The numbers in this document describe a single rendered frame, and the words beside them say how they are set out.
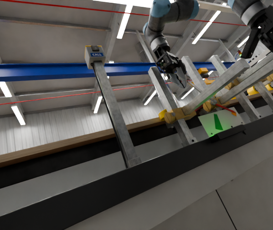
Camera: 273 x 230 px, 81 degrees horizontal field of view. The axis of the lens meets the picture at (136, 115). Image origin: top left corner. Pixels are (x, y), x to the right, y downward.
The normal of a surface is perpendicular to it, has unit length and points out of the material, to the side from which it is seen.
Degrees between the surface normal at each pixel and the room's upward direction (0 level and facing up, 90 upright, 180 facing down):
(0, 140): 90
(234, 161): 90
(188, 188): 90
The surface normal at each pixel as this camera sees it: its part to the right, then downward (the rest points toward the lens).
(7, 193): 0.32, -0.46
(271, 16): -0.88, 0.19
